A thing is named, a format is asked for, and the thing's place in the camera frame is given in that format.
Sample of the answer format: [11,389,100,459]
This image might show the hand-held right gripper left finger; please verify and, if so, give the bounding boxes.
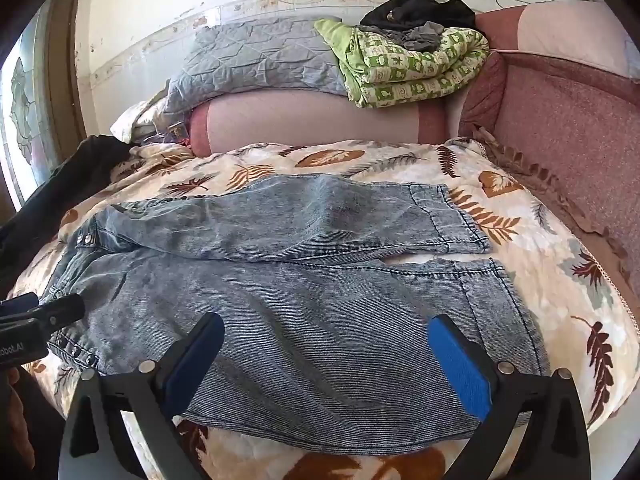
[57,311,226,480]

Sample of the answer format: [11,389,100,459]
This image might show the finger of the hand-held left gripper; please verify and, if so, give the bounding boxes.
[37,292,86,333]

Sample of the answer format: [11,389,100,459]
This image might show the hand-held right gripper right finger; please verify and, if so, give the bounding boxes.
[428,314,593,480]

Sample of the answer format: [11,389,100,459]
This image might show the blue denim pants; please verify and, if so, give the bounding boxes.
[47,174,551,443]

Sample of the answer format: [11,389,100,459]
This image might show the person's left hand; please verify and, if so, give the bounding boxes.
[0,367,23,441]

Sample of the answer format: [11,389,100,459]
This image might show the black jacket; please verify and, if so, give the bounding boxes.
[0,135,133,261]

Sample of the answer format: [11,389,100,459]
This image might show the white cloth pile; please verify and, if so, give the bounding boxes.
[110,80,201,148]

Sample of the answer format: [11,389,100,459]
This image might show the purple printed cloth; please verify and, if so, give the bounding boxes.
[150,121,192,148]

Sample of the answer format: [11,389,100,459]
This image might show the leaf print fleece blanket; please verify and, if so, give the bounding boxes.
[7,137,640,480]

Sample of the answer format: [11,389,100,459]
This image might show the pink bolster cushion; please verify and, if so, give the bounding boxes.
[189,91,453,157]

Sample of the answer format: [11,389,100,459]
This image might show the green patterned blanket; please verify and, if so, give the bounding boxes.
[314,18,491,109]

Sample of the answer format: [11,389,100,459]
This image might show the grey quilted pillow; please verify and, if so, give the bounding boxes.
[162,17,351,113]

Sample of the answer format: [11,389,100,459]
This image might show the grey garment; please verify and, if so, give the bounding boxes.
[385,22,443,52]

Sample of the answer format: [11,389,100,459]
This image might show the pink and white cushion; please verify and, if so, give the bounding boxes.
[475,0,640,81]

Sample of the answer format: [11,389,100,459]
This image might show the black clothes pile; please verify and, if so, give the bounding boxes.
[360,0,478,36]

